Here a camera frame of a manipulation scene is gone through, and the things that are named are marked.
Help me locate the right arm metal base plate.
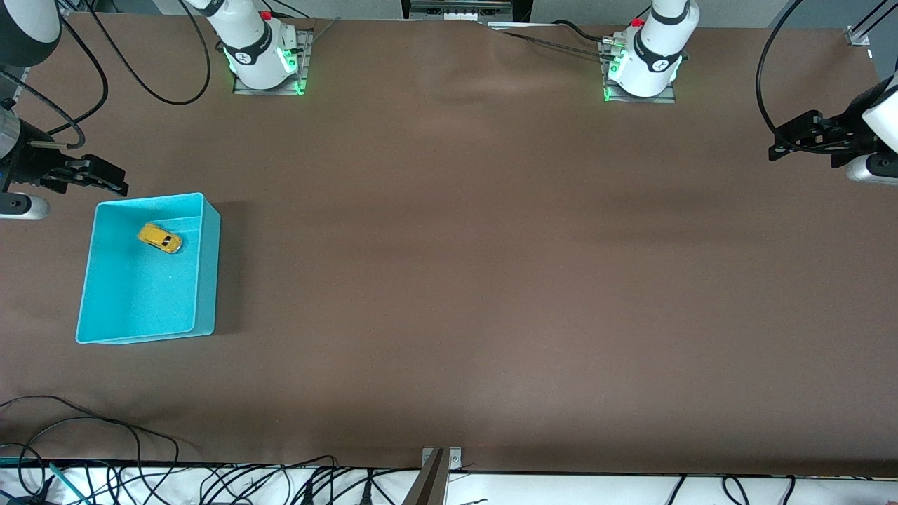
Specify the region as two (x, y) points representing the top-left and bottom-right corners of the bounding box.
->
(233, 28), (314, 95)

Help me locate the white power strip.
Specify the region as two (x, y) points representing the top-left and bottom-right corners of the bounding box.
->
(409, 0), (514, 16)

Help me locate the long black right arm cable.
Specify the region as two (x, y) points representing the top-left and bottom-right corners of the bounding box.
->
(81, 0), (211, 107)

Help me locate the aluminium frame rail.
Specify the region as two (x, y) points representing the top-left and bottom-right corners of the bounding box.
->
(0, 63), (32, 106)

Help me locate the turquoise plastic bin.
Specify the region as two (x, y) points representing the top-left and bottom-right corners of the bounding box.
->
(75, 193), (222, 344)

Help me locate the long thin black cable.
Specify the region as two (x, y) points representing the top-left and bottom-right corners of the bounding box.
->
(0, 395), (182, 469)

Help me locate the grey metal bar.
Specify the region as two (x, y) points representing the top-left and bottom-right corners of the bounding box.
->
(403, 449), (450, 505)

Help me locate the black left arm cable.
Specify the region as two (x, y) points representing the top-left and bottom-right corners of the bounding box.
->
(756, 0), (843, 148)

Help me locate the aluminium corner bracket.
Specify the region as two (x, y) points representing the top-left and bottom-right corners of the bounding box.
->
(845, 0), (898, 47)

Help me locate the thin dark base cable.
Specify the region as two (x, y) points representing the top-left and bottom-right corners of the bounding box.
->
(489, 23), (611, 58)

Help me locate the teal plastic strip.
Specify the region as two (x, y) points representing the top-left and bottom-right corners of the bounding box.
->
(49, 462), (88, 505)

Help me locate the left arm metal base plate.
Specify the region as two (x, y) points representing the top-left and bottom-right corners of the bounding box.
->
(598, 39), (678, 105)

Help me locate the small metal bracket plate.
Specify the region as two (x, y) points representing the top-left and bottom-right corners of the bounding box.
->
(421, 447), (462, 471)

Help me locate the short black right arm cable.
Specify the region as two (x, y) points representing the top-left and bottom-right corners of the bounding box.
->
(0, 14), (109, 152)

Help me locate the brown table cover sheet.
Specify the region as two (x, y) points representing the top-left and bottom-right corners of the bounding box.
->
(0, 14), (898, 478)

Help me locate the yellow beetle toy car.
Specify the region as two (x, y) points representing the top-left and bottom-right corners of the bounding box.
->
(137, 223), (183, 255)

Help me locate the thick black base cable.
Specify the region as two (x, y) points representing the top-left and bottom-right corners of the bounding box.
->
(551, 19), (611, 44)

